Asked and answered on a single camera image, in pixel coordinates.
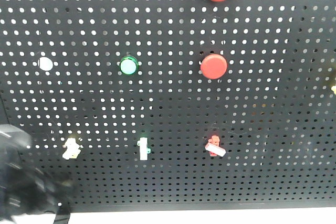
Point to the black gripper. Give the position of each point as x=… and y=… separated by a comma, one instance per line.
x=25, y=189

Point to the yellow toggle switch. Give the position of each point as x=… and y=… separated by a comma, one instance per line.
x=72, y=149

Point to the red toggle switch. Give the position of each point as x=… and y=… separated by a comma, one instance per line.
x=213, y=147

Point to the left black table clamp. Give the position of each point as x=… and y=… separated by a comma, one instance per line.
x=62, y=215

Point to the black perforated pegboard panel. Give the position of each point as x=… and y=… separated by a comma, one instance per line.
x=273, y=110

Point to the green round push button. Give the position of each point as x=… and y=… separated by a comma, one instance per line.
x=129, y=65

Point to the lower red mushroom button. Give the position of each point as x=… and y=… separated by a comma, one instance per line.
x=214, y=66

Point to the white standing desk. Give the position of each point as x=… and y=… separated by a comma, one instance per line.
x=298, y=215

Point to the green-white toggle switch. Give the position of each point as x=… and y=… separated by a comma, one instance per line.
x=144, y=150

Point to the yellow clamp handle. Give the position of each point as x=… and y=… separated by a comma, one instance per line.
x=333, y=86

